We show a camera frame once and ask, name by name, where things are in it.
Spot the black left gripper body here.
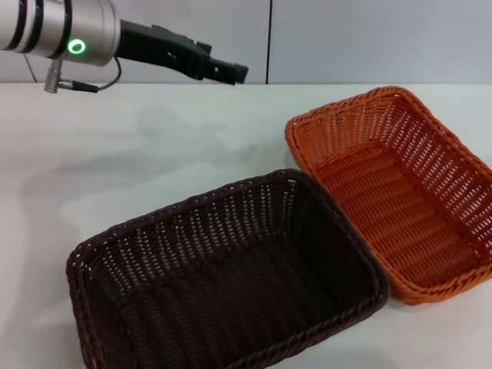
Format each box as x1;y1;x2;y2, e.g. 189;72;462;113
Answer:
114;18;214;82

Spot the dark brown woven basket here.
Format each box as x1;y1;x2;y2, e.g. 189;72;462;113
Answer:
65;168;391;369

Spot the orange woven basket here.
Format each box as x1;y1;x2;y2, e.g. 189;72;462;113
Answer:
284;85;492;308

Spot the black vertical wall strip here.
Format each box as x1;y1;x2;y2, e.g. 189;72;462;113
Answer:
264;0;274;85

